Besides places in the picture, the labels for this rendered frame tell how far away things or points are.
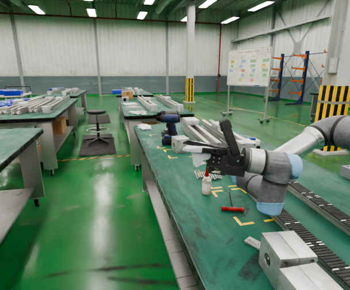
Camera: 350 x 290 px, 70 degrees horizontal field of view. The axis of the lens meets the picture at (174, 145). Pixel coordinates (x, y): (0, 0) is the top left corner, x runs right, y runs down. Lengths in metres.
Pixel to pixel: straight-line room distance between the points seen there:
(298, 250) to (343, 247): 0.27
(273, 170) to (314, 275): 0.28
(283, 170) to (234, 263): 0.29
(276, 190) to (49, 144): 3.05
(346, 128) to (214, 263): 0.63
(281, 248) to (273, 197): 0.17
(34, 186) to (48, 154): 0.82
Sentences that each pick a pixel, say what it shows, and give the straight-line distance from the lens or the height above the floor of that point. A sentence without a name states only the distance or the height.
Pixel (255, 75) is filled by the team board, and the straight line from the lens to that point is 7.38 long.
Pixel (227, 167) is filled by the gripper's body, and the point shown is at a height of 1.01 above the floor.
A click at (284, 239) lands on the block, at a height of 0.87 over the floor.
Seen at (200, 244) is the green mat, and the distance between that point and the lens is 0.82.
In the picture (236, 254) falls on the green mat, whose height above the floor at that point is 0.78.
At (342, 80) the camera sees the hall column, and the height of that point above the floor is 1.18.
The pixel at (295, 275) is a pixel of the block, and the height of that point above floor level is 0.87.
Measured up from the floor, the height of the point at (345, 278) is 0.81.
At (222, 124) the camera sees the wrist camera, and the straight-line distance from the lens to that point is 0.74.
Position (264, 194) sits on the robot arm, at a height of 0.93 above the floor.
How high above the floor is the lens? 1.28
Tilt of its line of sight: 16 degrees down
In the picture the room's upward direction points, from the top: straight up
